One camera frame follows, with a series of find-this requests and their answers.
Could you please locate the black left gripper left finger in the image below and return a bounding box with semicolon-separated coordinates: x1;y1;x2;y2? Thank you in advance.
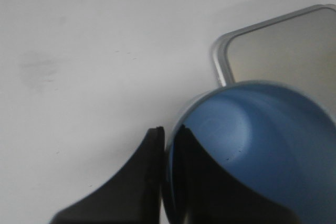
51;127;165;223

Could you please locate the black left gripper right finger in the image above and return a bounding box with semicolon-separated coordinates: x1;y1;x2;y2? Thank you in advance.
172;126;300;223

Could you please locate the light blue plastic cup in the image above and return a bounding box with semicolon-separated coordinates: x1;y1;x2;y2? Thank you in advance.
162;82;335;223

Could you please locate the silver electronic kitchen scale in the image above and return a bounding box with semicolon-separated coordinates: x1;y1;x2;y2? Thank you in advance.
209;4;336;88

